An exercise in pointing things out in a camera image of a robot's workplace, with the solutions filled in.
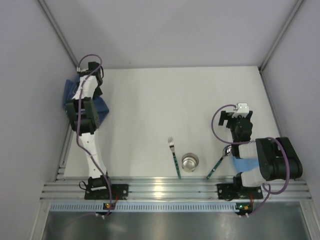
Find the spoon with green handle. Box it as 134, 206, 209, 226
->
205, 145, 232, 180

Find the blue cloth placemat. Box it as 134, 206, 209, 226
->
62, 76, 110, 123

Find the blue plastic plate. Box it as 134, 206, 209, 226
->
231, 156, 259, 174

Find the small metal cup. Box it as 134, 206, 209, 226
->
181, 153, 199, 173

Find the fork with green handle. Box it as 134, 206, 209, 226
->
168, 137, 182, 179

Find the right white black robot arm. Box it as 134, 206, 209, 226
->
218, 110, 303, 191

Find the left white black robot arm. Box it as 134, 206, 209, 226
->
66, 61, 111, 193

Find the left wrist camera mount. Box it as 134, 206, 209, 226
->
76, 66, 88, 75

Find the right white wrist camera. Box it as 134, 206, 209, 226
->
231, 102, 250, 118

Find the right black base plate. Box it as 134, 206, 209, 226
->
216, 183, 264, 201

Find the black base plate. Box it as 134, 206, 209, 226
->
84, 184, 129, 200
216, 183, 264, 201

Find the aluminium rail frame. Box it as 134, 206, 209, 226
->
39, 177, 312, 202

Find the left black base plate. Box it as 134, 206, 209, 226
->
84, 184, 129, 200

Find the perforated grey cable duct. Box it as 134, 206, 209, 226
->
50, 201, 252, 213

